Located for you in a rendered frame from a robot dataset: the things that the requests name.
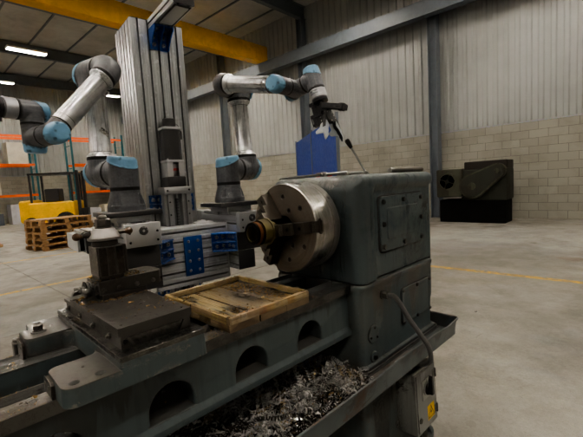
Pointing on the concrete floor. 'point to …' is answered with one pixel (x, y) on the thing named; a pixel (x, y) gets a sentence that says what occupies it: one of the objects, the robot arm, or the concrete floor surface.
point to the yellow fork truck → (55, 199)
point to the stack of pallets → (53, 231)
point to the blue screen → (317, 154)
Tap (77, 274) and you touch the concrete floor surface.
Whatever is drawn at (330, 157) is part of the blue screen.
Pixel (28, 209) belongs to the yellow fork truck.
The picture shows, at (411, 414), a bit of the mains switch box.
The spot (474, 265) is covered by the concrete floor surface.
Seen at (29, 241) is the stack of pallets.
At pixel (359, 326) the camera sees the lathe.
